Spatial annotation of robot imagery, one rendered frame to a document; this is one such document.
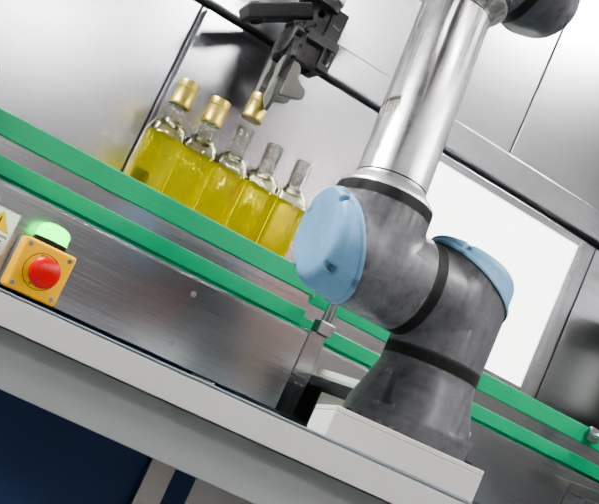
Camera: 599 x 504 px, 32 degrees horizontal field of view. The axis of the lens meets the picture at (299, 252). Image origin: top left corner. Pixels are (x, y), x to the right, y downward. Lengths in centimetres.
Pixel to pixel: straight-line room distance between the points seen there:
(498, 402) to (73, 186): 86
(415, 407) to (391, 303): 12
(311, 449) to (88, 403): 24
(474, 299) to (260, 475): 31
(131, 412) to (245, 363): 41
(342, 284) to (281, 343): 44
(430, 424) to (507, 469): 76
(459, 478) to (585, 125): 121
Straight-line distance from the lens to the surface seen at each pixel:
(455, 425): 120
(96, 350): 111
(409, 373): 118
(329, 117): 189
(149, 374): 111
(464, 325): 119
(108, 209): 148
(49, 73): 177
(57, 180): 147
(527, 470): 193
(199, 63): 180
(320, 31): 175
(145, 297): 148
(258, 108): 168
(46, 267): 134
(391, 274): 114
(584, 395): 226
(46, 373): 116
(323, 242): 113
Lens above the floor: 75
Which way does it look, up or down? 9 degrees up
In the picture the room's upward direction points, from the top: 25 degrees clockwise
